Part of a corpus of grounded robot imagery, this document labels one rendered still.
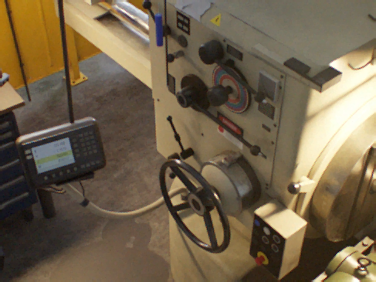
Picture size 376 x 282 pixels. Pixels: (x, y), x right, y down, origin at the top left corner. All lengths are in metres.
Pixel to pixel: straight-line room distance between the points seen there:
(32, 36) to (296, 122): 3.04
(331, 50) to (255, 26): 0.25
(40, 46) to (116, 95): 0.70
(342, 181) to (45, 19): 3.03
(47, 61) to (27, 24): 0.38
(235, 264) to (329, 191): 0.89
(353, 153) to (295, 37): 0.46
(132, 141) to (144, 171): 0.33
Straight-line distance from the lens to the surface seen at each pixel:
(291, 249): 1.99
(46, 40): 4.55
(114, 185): 3.91
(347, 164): 1.96
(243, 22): 1.83
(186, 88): 2.04
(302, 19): 1.87
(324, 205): 2.03
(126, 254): 3.53
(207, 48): 1.83
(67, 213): 3.79
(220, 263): 2.76
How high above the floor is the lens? 2.84
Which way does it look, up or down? 43 degrees down
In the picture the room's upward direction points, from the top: straight up
